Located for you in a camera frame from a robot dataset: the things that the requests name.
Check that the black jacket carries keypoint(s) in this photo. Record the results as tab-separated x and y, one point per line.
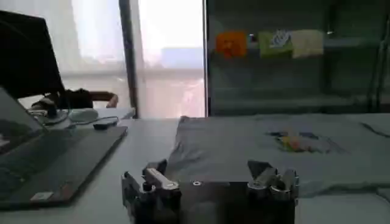
76	99

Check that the metal shelf rack with clothes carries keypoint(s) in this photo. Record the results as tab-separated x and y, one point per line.
274	76

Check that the black monitor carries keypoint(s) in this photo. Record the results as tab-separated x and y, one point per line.
27	54

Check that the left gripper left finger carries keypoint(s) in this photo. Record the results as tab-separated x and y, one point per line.
159	179

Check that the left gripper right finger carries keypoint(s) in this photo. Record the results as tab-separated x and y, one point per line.
262	178

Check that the grey printed shirt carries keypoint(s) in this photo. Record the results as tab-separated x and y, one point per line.
228	146

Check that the grey oval mouse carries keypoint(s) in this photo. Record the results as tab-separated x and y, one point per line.
83	115

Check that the black adapter dongle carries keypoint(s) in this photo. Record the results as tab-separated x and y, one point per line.
105	125

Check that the grey laptop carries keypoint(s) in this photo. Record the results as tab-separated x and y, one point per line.
61	158

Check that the dark window pillar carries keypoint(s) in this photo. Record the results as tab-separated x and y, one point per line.
129	61

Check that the brown wooden chair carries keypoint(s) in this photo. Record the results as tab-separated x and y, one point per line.
106	97

